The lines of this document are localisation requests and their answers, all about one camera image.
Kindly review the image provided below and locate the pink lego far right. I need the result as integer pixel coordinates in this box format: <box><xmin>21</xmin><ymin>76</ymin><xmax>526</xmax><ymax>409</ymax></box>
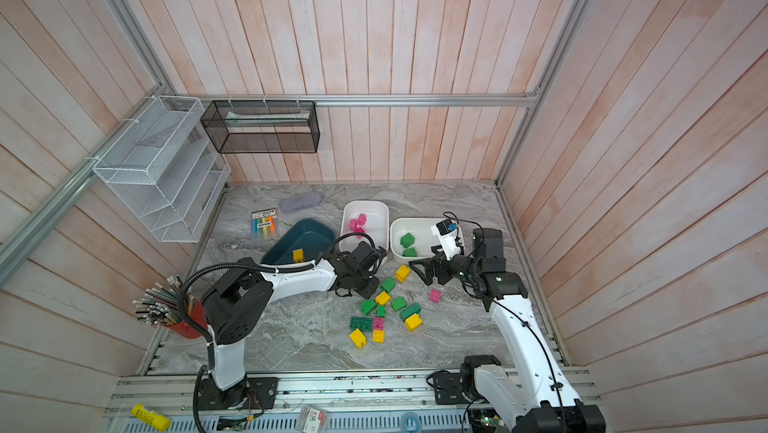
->
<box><xmin>429</xmin><ymin>289</ymin><xmax>442</xmax><ymax>303</ymax></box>

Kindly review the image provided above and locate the yellow lego front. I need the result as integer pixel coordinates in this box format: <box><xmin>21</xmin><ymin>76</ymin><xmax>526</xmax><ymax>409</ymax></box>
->
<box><xmin>349</xmin><ymin>329</ymin><xmax>367</xmax><ymax>350</ymax></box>

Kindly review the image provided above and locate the teal plastic bin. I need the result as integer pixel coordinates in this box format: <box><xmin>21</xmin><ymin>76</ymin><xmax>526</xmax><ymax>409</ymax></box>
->
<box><xmin>261</xmin><ymin>218</ymin><xmax>336</xmax><ymax>265</ymax></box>

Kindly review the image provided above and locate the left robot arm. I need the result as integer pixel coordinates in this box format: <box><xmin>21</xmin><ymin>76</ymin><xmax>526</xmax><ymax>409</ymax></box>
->
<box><xmin>177</xmin><ymin>233</ymin><xmax>386</xmax><ymax>414</ymax></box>

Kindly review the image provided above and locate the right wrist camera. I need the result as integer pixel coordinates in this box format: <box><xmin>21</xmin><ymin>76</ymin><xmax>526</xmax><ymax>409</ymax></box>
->
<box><xmin>431</xmin><ymin>217</ymin><xmax>463</xmax><ymax>260</ymax></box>

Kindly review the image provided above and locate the white bin right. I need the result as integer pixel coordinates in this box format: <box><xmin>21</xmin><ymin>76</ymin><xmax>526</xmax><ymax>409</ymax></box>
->
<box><xmin>390</xmin><ymin>217</ymin><xmax>465</xmax><ymax>264</ymax></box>

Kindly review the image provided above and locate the yellow lego centre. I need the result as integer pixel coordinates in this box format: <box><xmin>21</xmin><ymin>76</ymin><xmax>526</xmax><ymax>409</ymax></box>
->
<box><xmin>375</xmin><ymin>291</ymin><xmax>391</xmax><ymax>305</ymax></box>

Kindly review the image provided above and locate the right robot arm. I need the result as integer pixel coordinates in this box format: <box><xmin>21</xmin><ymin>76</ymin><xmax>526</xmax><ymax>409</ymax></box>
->
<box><xmin>409</xmin><ymin>219</ymin><xmax>607</xmax><ymax>432</ymax></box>

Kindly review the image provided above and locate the white bin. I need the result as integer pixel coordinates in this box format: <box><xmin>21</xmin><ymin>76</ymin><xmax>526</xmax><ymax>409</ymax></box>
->
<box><xmin>340</xmin><ymin>200</ymin><xmax>390</xmax><ymax>250</ymax></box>
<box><xmin>390</xmin><ymin>217</ymin><xmax>465</xmax><ymax>264</ymax></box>

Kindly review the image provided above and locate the rainbow colour card pack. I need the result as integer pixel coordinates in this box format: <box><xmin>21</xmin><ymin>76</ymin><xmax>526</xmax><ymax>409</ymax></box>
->
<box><xmin>250</xmin><ymin>207</ymin><xmax>279</xmax><ymax>239</ymax></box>

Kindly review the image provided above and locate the green lego centre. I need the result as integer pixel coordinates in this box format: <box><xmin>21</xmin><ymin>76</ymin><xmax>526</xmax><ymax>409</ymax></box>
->
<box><xmin>391</xmin><ymin>297</ymin><xmax>407</xmax><ymax>311</ymax></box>

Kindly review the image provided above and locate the dark green flat lego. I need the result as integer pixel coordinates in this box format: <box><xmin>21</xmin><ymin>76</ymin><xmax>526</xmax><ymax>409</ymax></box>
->
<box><xmin>350</xmin><ymin>316</ymin><xmax>374</xmax><ymax>332</ymax></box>

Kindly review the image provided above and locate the yellow lego right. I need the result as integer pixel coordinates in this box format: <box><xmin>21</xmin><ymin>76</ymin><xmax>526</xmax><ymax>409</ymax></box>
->
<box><xmin>404</xmin><ymin>313</ymin><xmax>423</xmax><ymax>332</ymax></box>

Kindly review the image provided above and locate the green long lego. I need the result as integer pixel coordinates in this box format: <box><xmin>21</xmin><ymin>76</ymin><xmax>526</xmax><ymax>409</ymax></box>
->
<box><xmin>400</xmin><ymin>303</ymin><xmax>421</xmax><ymax>321</ymax></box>

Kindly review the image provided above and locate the white bin middle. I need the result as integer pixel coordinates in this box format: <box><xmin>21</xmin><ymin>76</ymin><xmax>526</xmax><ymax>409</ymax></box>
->
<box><xmin>340</xmin><ymin>200</ymin><xmax>390</xmax><ymax>250</ymax></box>

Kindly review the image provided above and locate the yellow lego near bins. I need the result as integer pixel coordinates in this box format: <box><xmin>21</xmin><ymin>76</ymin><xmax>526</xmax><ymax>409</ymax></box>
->
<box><xmin>395</xmin><ymin>265</ymin><xmax>411</xmax><ymax>282</ymax></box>

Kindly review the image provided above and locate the green lego top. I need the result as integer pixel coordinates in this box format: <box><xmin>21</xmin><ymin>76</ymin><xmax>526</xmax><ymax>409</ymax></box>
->
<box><xmin>400</xmin><ymin>233</ymin><xmax>415</xmax><ymax>248</ymax></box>

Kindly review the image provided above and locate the black mesh basket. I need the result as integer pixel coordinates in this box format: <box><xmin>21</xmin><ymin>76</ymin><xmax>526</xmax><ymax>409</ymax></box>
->
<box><xmin>201</xmin><ymin>99</ymin><xmax>321</xmax><ymax>154</ymax></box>

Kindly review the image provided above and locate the white wire mesh shelf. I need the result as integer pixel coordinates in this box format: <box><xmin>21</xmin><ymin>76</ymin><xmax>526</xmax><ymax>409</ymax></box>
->
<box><xmin>94</xmin><ymin>96</ymin><xmax>231</xmax><ymax>243</ymax></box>

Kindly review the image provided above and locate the grey fabric pouch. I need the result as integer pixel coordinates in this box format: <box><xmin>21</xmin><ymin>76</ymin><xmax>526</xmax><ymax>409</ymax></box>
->
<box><xmin>279</xmin><ymin>191</ymin><xmax>322</xmax><ymax>213</ymax></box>

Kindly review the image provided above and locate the red pencil cup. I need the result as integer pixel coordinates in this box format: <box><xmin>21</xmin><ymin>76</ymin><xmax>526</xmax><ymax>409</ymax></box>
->
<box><xmin>133</xmin><ymin>276</ymin><xmax>205</xmax><ymax>339</ymax></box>

